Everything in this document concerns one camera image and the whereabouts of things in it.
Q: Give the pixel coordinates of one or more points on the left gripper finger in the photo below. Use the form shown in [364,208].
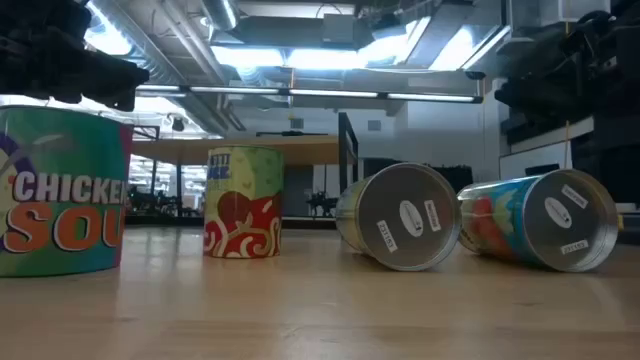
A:
[110,97]
[120,72]

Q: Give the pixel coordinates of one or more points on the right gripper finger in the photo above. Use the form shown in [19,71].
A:
[535,85]
[540,110]

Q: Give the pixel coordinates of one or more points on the chicken soup can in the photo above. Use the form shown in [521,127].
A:
[65,200]

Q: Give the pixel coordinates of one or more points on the blue tomato can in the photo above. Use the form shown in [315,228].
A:
[500,220]

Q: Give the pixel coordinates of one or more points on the yellow green label can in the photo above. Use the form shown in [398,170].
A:
[405,215]

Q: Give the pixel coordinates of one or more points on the spaghetti sauce can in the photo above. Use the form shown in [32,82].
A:
[242,210]

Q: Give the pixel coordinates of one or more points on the background black robot arm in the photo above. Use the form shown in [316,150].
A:
[322,202]

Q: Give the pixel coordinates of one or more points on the wooden shelf board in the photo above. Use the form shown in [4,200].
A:
[310,150]

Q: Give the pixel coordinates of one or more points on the small black monitor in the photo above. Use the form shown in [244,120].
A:
[542,170]

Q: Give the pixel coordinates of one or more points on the black cabinet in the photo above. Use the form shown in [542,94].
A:
[462,175]

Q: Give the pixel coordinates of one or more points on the grey ceiling air unit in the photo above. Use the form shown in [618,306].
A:
[280,32]

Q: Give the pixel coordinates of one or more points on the black screen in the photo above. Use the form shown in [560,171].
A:
[372,165]

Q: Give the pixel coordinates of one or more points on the long ceiling light bar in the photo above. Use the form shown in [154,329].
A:
[330,93]

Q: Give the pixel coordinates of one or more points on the silver ventilation duct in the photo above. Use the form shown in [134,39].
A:
[165,60]

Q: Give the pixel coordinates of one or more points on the black dome ceiling camera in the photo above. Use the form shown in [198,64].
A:
[475,75]

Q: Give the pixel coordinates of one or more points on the black aluminium table frame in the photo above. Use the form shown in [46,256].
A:
[165,222]

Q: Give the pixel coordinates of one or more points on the square wall vent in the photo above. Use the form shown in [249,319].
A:
[374,125]
[296,123]

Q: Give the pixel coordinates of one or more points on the black metal shelf leg frame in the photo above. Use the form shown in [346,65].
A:
[342,140]

